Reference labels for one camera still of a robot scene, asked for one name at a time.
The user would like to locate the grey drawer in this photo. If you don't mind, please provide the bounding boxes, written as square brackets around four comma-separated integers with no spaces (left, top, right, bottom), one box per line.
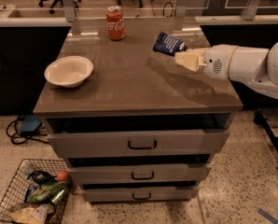
[81,186,199,203]
[68,163,211,185]
[48,129,229,158]

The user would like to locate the yellow snack packet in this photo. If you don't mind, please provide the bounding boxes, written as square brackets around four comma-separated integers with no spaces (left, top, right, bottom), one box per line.
[9,204,54,224]

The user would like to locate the top grey drawer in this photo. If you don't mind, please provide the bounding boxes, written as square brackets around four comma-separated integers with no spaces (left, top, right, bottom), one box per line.
[48,129,229,158]

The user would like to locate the blue rxbar blueberry wrapper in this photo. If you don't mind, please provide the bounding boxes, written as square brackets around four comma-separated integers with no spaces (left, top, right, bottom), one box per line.
[153,32,188,56]

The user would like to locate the orange round fruit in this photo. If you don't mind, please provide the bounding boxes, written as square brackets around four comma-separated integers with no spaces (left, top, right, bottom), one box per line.
[56,170,68,182]

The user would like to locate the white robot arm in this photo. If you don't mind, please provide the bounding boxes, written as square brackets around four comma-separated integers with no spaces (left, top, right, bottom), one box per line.
[174,42,278,99]

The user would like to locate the black wire basket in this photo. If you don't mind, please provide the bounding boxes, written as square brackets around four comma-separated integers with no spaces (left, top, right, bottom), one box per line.
[0,159,72,224]

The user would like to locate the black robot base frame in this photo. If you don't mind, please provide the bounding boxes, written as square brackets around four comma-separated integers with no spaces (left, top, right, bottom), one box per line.
[254,111,278,154]

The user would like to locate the green snack bag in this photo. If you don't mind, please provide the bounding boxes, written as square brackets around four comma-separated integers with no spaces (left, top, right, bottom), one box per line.
[27,182,66,203]

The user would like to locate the bottom grey drawer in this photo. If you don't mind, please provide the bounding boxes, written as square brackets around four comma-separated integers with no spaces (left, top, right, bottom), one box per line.
[81,186,199,203]

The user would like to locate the orange coca-cola can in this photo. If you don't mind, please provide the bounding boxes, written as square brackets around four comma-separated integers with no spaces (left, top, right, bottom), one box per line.
[106,6,124,41]

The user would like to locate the grey drawer cabinet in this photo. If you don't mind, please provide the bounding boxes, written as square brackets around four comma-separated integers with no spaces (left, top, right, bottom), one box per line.
[34,18,243,192]

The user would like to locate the blue foot pedal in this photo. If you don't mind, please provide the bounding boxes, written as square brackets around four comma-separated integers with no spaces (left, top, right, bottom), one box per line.
[20,115,42,134]

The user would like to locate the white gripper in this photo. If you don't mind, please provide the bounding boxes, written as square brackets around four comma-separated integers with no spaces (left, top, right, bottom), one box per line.
[174,44,237,80]

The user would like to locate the black floor cable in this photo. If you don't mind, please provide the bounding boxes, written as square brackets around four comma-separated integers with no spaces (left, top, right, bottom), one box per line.
[6,115,50,146]

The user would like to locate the white paper bowl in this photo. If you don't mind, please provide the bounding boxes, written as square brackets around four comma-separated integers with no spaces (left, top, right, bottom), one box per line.
[44,56,93,88]

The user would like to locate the middle grey drawer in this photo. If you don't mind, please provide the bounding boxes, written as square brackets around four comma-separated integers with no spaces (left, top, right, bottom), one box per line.
[68,163,211,185]

